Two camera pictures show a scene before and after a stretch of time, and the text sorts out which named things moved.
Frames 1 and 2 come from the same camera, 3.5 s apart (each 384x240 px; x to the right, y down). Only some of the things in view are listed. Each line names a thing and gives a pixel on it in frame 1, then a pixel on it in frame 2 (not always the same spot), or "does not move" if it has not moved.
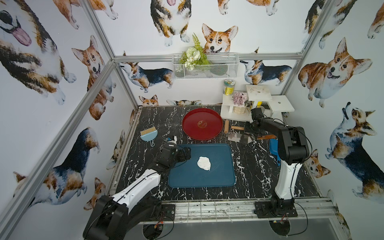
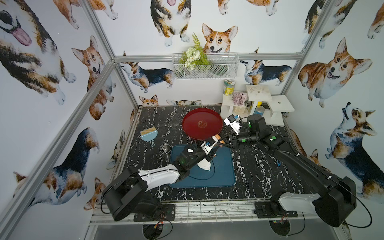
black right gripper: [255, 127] → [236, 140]
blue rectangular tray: [211, 165] does not move
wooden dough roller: [227, 126] → [218, 137]
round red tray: [202, 123] does not move
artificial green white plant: [194, 55] does not move
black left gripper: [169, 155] → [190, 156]
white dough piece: [204, 162] does not move
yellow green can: [229, 87] does not move
